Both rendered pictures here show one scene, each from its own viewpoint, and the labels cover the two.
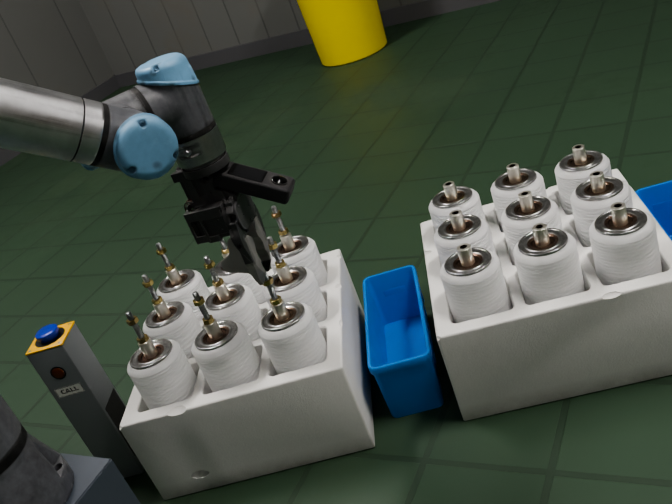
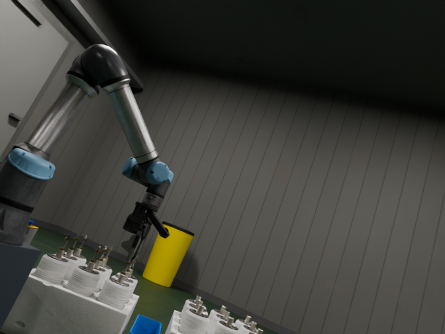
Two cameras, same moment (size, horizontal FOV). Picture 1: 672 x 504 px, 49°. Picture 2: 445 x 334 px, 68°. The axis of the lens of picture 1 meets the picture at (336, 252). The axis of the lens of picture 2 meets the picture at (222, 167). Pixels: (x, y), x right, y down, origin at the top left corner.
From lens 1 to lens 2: 0.53 m
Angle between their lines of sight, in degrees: 44
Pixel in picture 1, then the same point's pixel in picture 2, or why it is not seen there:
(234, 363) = (87, 283)
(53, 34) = (57, 195)
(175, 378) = (58, 272)
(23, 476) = (20, 219)
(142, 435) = not seen: hidden behind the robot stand
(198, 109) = (165, 189)
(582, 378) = not seen: outside the picture
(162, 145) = (164, 175)
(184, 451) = (28, 306)
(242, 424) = (65, 311)
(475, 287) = (197, 321)
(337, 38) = (156, 270)
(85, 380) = not seen: hidden behind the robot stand
